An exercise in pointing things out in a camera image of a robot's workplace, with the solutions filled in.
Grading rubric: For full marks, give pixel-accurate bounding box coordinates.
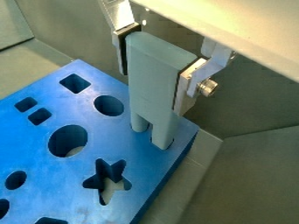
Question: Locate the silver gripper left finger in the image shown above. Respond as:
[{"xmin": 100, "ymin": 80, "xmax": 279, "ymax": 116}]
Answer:
[{"xmin": 98, "ymin": 0, "xmax": 142, "ymax": 75}]

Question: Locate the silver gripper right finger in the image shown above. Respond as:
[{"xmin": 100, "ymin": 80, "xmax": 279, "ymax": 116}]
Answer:
[{"xmin": 172, "ymin": 38, "xmax": 238, "ymax": 116}]

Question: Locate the blue shape sorting board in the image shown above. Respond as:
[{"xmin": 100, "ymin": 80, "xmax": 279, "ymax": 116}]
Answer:
[{"xmin": 0, "ymin": 60, "xmax": 199, "ymax": 224}]

